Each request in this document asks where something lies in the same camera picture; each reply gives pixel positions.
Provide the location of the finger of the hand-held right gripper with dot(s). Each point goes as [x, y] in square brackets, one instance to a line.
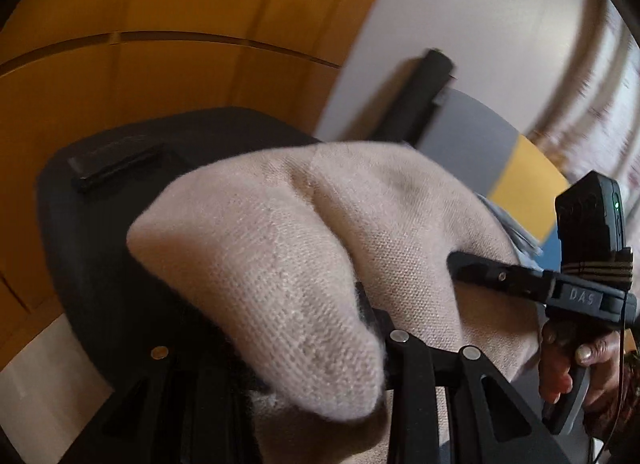
[490, 271]

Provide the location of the person's right hand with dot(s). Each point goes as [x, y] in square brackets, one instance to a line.
[555, 374]

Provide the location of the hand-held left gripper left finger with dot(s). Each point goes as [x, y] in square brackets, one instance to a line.
[165, 394]

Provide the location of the person's right forearm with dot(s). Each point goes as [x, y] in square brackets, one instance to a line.
[610, 424]

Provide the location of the grey yellow blue chair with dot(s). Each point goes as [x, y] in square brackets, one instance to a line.
[465, 129]

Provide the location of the pale floral bedding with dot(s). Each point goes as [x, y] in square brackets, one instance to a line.
[600, 94]

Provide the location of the beige knit sweater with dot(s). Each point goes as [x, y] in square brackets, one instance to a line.
[280, 244]

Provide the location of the grey-blue garment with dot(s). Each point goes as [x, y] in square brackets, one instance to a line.
[520, 239]

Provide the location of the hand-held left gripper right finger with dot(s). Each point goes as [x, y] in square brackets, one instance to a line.
[400, 369]

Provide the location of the small black bar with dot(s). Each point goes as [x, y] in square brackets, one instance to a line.
[115, 167]

